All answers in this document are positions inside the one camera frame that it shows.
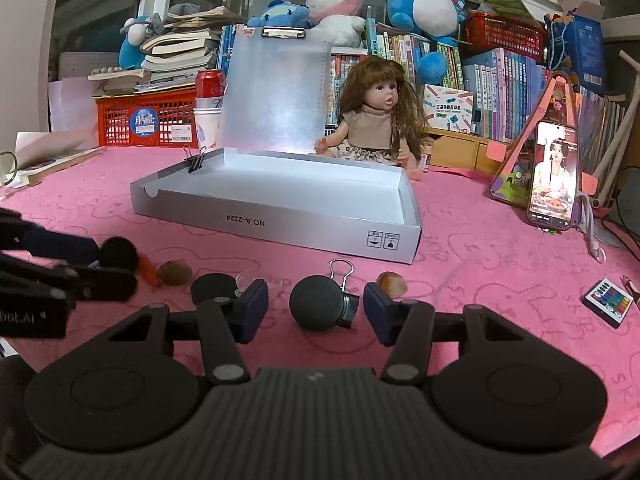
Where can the white cardboard box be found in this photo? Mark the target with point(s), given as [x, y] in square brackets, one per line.
[300, 220]

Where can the clear suction cup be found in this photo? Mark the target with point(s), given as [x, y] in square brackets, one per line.
[244, 277]

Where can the red basket with blue sticker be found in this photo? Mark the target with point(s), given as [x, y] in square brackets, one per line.
[150, 120]

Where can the black binder clip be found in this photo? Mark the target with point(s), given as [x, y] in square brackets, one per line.
[350, 306]
[196, 162]

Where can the smartphone in pink case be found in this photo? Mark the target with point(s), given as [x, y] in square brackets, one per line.
[552, 175]

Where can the white printed carton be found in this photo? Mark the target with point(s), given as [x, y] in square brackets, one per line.
[447, 110]

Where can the small blue plush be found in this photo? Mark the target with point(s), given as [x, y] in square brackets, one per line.
[280, 15]

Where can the stack of worn books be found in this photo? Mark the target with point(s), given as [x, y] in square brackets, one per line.
[175, 55]

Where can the small brown bottle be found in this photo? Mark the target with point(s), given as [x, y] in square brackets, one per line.
[425, 160]

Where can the blue white plush figure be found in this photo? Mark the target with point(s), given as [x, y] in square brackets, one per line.
[131, 45]

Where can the open book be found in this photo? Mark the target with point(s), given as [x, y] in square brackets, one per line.
[45, 157]

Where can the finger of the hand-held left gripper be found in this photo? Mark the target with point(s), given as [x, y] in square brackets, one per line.
[60, 247]
[100, 285]

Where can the row of upright books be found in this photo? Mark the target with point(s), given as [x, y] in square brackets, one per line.
[505, 95]

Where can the pink printed blanket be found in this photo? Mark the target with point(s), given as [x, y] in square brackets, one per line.
[475, 260]

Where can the remote with coloured buttons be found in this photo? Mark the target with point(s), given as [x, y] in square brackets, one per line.
[607, 302]

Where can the red soda can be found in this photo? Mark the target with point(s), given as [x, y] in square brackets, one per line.
[210, 85]

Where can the blue paper bag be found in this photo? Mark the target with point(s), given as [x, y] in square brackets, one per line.
[582, 50]

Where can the white paper cup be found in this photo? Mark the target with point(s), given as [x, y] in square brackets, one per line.
[206, 122]

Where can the translucent clipboard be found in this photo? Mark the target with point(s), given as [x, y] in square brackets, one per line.
[275, 95]

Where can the brown striped nut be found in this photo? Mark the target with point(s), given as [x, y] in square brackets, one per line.
[392, 284]

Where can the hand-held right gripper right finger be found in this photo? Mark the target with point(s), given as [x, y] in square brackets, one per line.
[376, 310]

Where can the red mesh basket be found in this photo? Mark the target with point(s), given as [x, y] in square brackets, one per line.
[505, 37]

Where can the green paper booklet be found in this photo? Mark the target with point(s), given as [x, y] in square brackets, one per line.
[505, 10]

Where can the brown haired doll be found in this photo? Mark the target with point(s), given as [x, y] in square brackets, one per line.
[372, 120]

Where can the pink bunny plush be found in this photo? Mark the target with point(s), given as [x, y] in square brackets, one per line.
[332, 5]

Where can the pink phone stand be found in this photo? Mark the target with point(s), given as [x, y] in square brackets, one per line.
[517, 165]

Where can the orange plastic piece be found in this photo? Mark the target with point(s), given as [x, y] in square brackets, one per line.
[149, 271]

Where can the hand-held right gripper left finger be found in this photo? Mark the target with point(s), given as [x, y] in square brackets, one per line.
[256, 305]

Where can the black round disc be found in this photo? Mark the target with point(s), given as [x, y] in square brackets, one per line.
[212, 287]
[119, 254]
[315, 305]

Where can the brown round nut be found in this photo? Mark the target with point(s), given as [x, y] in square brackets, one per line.
[175, 272]

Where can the large blue white plush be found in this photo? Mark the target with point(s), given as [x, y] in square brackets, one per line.
[422, 5]

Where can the white wooden sticks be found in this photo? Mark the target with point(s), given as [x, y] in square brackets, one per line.
[622, 125]

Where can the leaning thin books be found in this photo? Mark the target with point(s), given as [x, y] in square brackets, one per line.
[600, 130]

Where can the wooden drawer box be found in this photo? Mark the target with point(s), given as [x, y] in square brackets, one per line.
[465, 152]

